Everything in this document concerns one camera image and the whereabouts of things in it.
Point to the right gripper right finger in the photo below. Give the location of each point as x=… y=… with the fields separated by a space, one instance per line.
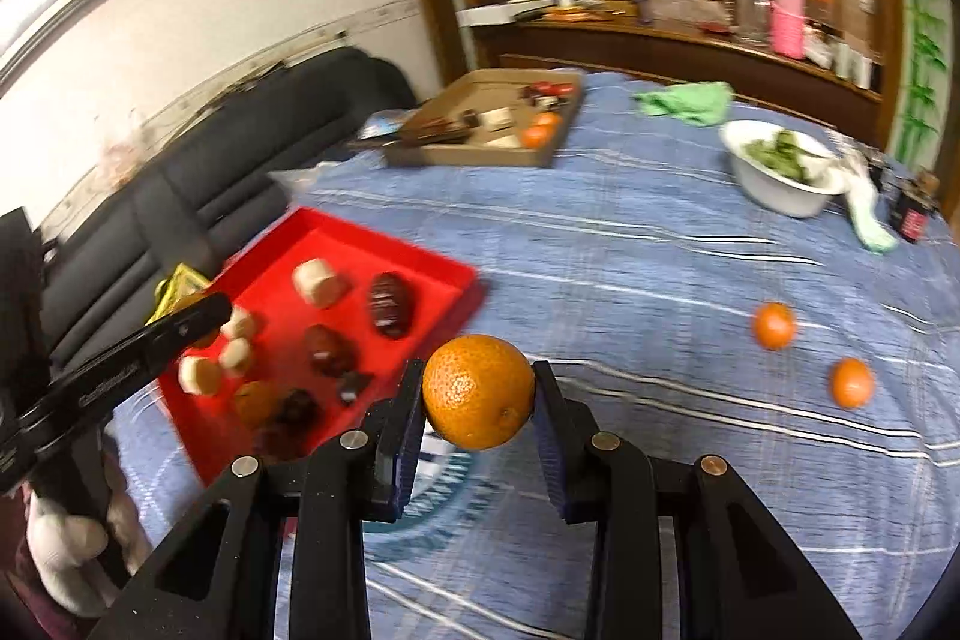
x=739 y=574

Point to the white gloved left hand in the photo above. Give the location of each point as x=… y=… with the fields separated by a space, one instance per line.
x=65 y=548

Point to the black red jar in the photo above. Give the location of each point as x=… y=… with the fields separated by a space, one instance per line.
x=914 y=204

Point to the large wrinkled red date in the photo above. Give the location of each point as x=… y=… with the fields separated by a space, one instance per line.
x=390 y=305

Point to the beige sugarcane chunk back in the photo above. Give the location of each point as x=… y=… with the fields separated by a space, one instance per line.
x=318 y=283

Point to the wooden sideboard counter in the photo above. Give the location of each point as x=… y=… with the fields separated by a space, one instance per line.
x=680 y=53

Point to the round beige sugarcane chunk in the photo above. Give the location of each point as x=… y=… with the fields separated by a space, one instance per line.
x=199 y=376

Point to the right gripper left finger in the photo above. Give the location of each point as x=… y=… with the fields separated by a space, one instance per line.
x=216 y=574

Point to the small orange mandarin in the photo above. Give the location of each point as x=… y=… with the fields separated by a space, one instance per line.
x=852 y=383

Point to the smooth brown date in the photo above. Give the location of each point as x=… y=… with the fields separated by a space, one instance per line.
x=330 y=353

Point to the black leather sofa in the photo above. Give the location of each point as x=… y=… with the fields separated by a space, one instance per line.
x=206 y=194

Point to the cardboard box tray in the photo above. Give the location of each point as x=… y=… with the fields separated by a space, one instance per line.
x=495 y=117

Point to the dark plum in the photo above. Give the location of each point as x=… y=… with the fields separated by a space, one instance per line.
x=351 y=386
x=298 y=411

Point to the white bowl with greens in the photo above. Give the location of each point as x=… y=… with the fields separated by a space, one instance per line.
x=782 y=169

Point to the white towel green edge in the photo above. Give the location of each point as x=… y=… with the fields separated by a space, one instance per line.
x=861 y=196

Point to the beige sugarcane chunk front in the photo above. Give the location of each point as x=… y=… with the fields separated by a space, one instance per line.
x=236 y=358

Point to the red tray box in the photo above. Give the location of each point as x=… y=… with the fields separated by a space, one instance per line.
x=445 y=293

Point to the pink thermos bottle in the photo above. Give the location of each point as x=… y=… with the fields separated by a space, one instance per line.
x=787 y=28

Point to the blue plaid tablecloth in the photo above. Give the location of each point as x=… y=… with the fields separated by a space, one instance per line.
x=634 y=266

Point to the green cloth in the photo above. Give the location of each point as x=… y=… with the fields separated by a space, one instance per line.
x=702 y=104

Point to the glass pitcher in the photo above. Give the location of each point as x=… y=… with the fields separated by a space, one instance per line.
x=753 y=21

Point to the yellow paper bag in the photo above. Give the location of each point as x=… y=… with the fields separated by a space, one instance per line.
x=181 y=288

